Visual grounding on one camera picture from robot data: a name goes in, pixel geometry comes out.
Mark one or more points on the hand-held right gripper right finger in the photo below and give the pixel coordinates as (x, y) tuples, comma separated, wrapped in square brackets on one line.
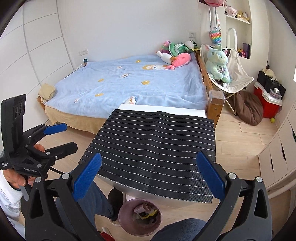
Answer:
[(210, 178)]

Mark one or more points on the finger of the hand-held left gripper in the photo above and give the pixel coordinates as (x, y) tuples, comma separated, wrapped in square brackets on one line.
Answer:
[(64, 148), (55, 128)]

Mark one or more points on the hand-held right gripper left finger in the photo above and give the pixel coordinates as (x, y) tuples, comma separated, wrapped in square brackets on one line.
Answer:
[(87, 178)]

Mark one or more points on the pink plastic waste bin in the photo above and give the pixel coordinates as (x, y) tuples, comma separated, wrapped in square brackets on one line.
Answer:
[(124, 220)]

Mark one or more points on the pink paper packet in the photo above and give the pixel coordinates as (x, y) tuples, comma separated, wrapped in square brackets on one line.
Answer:
[(138, 210)]

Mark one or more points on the yellow hair clip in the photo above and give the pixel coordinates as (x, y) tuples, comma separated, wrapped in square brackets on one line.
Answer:
[(150, 214)]

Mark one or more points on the person's left forearm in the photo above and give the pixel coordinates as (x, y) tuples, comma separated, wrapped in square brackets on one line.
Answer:
[(9, 199)]

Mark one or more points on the person's left hand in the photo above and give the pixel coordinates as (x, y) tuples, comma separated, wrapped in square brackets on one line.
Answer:
[(13, 178)]

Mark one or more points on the beige bed skirt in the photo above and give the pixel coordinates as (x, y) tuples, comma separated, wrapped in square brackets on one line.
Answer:
[(69, 120)]

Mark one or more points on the person's left leg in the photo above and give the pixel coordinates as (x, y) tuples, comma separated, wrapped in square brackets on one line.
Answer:
[(99, 199)]

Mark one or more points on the person's black shoe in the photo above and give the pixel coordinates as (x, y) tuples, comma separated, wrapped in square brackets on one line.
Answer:
[(115, 199)]

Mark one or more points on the beige folded towel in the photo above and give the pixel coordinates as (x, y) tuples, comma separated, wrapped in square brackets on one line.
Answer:
[(46, 91)]

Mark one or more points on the red cloth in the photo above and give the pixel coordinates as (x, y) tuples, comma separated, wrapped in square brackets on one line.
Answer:
[(107, 237)]

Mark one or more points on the black striped table mat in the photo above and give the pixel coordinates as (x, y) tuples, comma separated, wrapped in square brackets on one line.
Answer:
[(150, 150)]

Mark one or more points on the white drawer cabinet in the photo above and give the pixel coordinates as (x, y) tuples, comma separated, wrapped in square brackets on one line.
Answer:
[(277, 157)]

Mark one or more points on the brown bean bag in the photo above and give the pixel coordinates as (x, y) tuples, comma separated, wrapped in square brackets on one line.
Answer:
[(249, 111)]

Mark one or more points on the clear plastic box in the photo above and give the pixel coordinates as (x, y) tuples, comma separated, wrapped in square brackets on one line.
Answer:
[(217, 95)]

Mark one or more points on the light blue printed blanket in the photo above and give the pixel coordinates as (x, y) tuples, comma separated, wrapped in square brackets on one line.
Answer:
[(138, 92)]

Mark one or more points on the red cooler box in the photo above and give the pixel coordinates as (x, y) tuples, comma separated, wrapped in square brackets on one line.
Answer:
[(266, 106)]

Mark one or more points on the white canvas folding chair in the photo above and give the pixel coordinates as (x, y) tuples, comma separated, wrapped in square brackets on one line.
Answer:
[(240, 71)]

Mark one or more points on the black storage bags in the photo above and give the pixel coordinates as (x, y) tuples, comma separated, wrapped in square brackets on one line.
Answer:
[(266, 82)]

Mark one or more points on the mint unicorn plush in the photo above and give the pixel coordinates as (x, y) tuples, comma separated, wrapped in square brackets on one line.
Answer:
[(215, 64)]

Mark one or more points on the straw hat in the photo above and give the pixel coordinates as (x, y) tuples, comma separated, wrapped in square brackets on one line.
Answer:
[(270, 73)]

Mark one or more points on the pink whale plush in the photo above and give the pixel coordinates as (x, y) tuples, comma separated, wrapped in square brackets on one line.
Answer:
[(181, 59)]

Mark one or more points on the white long plush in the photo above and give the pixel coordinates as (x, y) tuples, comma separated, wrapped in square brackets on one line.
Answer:
[(165, 58)]

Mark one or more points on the small red toy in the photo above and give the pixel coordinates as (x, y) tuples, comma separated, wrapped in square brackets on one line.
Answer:
[(242, 53)]

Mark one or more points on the purple box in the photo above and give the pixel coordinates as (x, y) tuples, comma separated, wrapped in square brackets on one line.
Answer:
[(246, 49)]

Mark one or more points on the green striped plush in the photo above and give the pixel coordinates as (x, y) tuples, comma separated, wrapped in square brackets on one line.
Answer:
[(177, 48)]

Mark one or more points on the white duck plush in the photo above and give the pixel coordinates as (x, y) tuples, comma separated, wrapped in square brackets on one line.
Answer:
[(192, 44)]

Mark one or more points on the purple plush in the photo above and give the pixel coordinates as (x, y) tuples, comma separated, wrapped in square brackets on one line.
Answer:
[(165, 45)]

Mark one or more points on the rainbow pop bag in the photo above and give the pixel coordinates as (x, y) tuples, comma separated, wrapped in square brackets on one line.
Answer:
[(215, 37)]

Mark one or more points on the yellow plush toy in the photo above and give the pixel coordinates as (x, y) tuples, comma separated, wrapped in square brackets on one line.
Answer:
[(243, 16)]

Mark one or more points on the pink pig plush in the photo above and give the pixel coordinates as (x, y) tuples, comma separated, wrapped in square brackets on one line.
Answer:
[(230, 11)]

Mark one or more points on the pink hanging plush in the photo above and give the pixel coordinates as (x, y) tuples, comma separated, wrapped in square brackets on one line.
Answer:
[(214, 1)]

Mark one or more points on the wooden bed frame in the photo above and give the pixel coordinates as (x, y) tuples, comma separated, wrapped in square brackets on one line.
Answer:
[(216, 109)]

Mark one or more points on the white wall switch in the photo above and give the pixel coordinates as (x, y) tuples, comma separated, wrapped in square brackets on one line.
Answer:
[(83, 51)]

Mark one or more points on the white wall outlet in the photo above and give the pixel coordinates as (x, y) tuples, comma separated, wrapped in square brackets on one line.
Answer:
[(192, 34)]

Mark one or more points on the white wall shelf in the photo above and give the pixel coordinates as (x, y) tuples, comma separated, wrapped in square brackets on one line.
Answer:
[(242, 21)]

